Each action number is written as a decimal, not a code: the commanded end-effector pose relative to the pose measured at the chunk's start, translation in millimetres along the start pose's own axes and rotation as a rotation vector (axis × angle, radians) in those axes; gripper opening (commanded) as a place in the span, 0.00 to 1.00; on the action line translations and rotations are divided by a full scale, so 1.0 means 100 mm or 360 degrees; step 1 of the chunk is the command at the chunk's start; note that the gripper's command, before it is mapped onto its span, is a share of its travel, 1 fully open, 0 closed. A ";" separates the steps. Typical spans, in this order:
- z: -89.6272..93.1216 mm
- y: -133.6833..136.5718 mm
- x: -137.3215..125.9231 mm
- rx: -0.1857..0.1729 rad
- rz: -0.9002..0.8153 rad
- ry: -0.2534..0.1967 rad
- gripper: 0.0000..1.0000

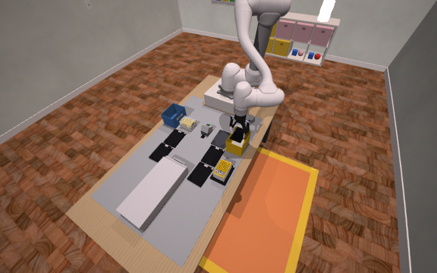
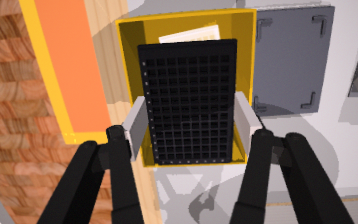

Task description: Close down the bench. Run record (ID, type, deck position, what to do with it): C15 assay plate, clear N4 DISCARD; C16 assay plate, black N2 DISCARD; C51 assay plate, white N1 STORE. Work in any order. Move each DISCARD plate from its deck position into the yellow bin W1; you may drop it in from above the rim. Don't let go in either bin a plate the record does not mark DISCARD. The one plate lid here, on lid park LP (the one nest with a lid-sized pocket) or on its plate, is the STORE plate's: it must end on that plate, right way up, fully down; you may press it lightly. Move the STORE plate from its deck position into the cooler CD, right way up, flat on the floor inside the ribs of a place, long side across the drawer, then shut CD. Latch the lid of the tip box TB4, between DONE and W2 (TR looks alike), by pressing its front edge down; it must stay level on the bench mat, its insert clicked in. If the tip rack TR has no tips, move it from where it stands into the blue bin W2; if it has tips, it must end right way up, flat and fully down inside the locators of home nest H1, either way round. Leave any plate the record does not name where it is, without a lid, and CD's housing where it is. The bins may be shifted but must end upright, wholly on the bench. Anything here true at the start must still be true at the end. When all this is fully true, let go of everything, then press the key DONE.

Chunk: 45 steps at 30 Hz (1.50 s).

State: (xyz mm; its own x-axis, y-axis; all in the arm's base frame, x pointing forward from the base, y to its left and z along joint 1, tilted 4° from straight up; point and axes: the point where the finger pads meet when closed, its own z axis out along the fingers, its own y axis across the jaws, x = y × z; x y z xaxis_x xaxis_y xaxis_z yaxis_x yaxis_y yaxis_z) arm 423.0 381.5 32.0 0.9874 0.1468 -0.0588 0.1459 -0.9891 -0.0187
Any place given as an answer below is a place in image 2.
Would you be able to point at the grey bench mat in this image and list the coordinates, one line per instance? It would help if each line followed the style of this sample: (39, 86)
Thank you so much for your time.
(207, 194)

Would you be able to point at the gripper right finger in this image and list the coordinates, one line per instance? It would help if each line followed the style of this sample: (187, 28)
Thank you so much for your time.
(313, 196)

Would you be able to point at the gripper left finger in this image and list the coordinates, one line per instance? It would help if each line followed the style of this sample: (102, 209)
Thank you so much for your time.
(73, 199)

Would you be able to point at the yellow open-top bin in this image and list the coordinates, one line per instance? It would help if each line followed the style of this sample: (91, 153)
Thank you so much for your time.
(240, 24)

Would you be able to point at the black multi-well assay plate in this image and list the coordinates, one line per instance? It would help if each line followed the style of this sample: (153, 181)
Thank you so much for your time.
(178, 98)

